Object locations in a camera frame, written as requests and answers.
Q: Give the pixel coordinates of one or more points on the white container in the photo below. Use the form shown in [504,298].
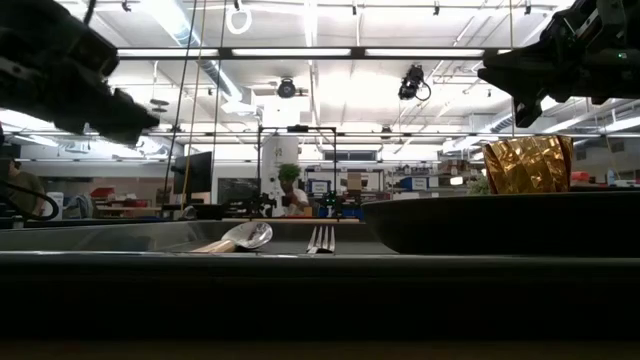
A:
[56,205]

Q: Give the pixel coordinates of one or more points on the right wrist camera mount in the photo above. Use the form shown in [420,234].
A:
[612,17]

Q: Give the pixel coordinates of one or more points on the black background robot arm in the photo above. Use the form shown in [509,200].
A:
[331,202]

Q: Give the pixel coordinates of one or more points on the red bin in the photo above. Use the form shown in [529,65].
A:
[102,193]

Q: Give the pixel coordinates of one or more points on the red box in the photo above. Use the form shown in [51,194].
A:
[580,176]

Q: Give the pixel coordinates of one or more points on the dark green potted plant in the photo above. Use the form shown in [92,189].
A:
[289,171]

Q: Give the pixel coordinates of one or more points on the person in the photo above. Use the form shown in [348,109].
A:
[297,197]
[25,192]

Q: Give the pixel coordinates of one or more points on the black metal rig frame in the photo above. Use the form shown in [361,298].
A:
[297,128]

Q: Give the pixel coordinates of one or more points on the gold faceted cup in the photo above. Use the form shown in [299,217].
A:
[527,165]

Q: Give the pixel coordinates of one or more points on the overhead light bar frame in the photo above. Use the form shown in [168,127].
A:
[300,52]

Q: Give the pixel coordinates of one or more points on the round black ceiling camera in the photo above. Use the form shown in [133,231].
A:
[286,88]

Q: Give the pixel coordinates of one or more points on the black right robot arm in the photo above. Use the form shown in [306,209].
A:
[620,75]

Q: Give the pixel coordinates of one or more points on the black computer monitor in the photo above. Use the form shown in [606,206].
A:
[195,172]

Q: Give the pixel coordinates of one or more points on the metal fork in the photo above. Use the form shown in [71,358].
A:
[322,242]

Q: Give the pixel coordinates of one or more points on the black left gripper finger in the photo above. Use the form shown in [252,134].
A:
[132,120]

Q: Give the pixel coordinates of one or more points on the dark metal serving tray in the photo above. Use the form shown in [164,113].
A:
[200,295]

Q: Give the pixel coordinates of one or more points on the black round plate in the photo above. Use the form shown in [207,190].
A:
[500,222]

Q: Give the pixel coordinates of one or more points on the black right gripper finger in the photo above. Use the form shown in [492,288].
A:
[526,112]
[520,70]

